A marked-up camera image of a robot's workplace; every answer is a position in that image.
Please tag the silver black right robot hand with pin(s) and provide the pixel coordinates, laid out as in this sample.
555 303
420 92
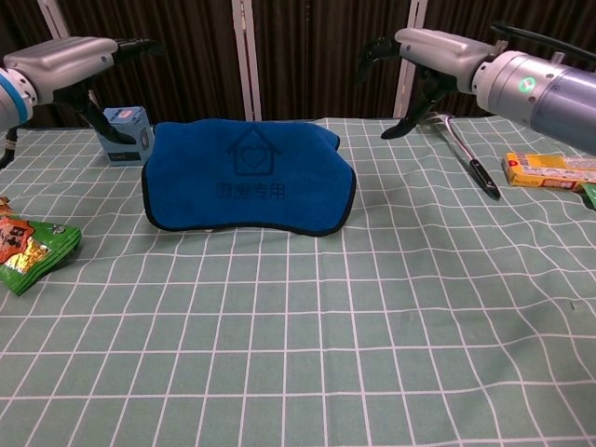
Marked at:
442 56

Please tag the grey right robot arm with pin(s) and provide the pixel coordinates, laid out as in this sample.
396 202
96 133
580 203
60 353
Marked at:
559 93

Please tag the yellow flat food box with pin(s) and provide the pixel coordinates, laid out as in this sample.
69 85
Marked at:
540 170

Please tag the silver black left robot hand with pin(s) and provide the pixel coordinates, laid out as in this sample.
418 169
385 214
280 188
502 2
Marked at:
65 58

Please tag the small light blue box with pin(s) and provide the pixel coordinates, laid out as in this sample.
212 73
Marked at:
130 114

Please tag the green sachet packet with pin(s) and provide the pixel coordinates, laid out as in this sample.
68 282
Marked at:
591 195

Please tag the blue towel with black trim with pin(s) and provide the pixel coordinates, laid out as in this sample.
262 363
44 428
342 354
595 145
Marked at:
209 205

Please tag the green orange snack bag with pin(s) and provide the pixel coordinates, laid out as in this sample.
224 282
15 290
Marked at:
28 251

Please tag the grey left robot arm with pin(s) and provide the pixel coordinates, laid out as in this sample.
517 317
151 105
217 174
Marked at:
9 102

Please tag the green checkered tablecloth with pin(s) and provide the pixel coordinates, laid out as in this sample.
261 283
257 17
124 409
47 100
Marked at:
326 326

